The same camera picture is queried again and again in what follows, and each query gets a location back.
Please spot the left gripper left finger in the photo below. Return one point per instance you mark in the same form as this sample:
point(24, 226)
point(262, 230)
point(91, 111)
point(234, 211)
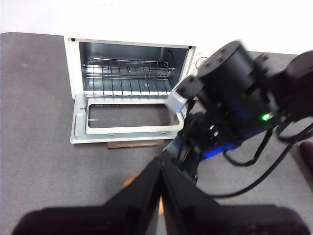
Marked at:
point(110, 218)

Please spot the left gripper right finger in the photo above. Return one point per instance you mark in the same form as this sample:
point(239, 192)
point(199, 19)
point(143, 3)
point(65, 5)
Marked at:
point(220, 220)

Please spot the brown potato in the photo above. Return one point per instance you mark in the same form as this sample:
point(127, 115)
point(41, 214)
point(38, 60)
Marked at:
point(130, 180)

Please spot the glass oven door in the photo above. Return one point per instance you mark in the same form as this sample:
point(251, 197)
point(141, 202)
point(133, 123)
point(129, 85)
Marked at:
point(80, 122)

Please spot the cream Toshiba toaster oven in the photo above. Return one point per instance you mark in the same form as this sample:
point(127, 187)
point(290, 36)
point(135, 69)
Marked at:
point(73, 68)

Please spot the cream oven knob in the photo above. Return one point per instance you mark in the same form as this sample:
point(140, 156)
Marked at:
point(201, 64)

